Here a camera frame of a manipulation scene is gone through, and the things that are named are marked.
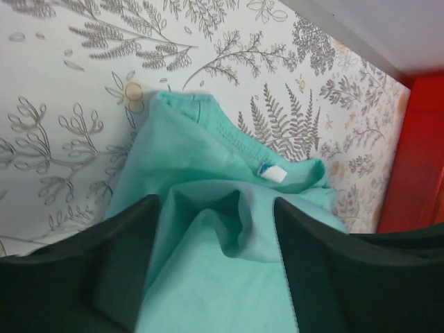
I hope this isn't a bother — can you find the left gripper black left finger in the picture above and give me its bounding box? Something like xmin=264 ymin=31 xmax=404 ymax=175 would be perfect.
xmin=1 ymin=195 xmax=159 ymax=332

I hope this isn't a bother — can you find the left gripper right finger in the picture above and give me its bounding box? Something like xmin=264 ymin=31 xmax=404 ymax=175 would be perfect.
xmin=273 ymin=198 xmax=443 ymax=332

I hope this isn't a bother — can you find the turquoise t shirt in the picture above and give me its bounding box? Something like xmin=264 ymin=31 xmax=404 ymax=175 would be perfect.
xmin=107 ymin=92 xmax=345 ymax=332

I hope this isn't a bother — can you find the red plastic bin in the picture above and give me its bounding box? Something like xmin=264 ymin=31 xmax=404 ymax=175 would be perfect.
xmin=377 ymin=71 xmax=443 ymax=233

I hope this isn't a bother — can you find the floral table mat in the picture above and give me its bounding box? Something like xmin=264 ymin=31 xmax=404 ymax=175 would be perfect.
xmin=1 ymin=1 xmax=409 ymax=257

